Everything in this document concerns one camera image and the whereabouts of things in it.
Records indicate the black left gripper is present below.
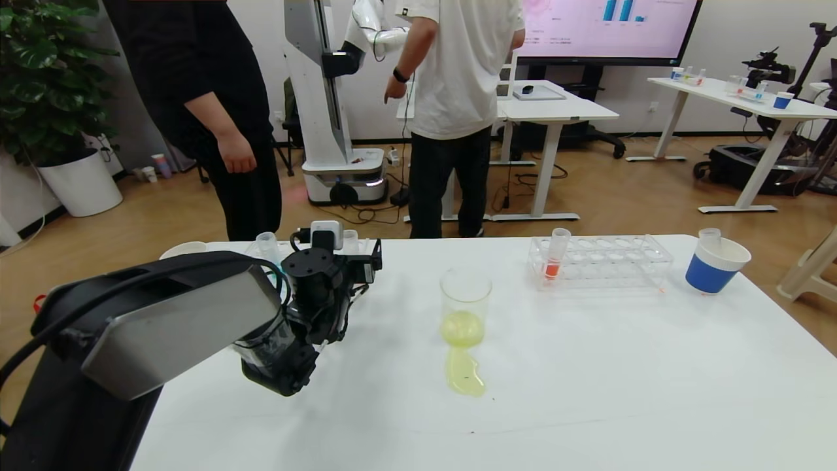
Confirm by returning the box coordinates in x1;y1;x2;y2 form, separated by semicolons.
345;238;383;284

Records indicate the black wheeled robot base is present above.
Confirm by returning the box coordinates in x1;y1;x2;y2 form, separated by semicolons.
693;144;818;197

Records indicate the clear acrylic test tube rack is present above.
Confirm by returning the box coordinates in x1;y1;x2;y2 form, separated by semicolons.
526;234;674;293
243;237;375;288

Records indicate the blue pigment test tube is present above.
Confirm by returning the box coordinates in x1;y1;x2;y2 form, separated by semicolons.
255;232;282;269

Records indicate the clear glass beaker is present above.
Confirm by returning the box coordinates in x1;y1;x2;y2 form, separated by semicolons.
439;267;493;349

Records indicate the white humanoid robot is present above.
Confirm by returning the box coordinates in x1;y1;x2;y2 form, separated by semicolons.
282;0;419;205

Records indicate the yellow liquid puddle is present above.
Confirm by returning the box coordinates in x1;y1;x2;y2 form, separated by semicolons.
446;347;488;398

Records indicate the blue white paper cup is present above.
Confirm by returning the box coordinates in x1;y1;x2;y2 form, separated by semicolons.
159;241;209;261
685;237;751;295

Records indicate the person in white shirt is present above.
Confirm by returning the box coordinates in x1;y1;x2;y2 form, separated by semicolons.
384;0;526;239

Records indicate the grey tablet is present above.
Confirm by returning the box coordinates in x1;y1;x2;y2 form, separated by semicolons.
513;85;567;101

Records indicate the black wheeled screen stand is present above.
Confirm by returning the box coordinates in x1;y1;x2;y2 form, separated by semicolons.
510;64;626;160

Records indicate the person in black clothes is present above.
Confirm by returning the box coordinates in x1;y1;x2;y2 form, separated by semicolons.
101;0;283;243

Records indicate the white plant pot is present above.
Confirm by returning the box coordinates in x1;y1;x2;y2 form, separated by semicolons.
36;147;123;218

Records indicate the green leafy plant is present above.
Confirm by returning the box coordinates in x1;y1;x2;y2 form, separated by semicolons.
0;0;118;167

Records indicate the long white desk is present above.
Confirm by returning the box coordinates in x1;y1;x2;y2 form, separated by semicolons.
626;77;837;215

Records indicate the black tripod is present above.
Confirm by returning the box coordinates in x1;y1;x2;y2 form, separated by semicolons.
794;23;837;99

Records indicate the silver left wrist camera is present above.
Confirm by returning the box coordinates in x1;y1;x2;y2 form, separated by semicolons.
309;220;344;251

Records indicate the large wall display screen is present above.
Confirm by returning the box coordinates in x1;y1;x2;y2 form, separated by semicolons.
520;0;704;67

